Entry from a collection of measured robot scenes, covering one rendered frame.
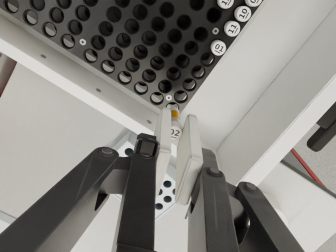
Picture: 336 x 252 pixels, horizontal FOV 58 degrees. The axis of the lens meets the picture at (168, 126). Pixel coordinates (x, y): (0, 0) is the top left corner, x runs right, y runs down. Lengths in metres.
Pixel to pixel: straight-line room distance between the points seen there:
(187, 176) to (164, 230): 0.40
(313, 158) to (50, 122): 1.20
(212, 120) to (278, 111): 0.09
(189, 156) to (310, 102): 0.16
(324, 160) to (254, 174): 1.21
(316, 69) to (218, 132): 0.13
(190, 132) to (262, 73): 0.19
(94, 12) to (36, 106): 0.23
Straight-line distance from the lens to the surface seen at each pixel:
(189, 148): 0.17
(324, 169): 1.53
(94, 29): 0.29
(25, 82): 0.48
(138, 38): 0.28
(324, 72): 0.30
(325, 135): 0.33
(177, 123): 0.22
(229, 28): 0.27
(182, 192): 0.17
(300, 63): 0.35
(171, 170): 0.47
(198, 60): 0.28
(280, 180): 0.53
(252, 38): 0.36
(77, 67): 0.35
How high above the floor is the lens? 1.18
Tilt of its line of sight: 68 degrees down
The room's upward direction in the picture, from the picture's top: 179 degrees counter-clockwise
